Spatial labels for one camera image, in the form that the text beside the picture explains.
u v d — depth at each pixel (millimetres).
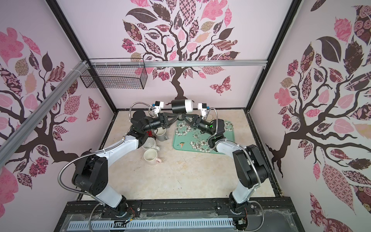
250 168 468
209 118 746
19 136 523
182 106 716
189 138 1004
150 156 899
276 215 720
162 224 697
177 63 936
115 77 1220
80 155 852
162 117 683
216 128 622
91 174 449
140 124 641
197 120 695
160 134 931
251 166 428
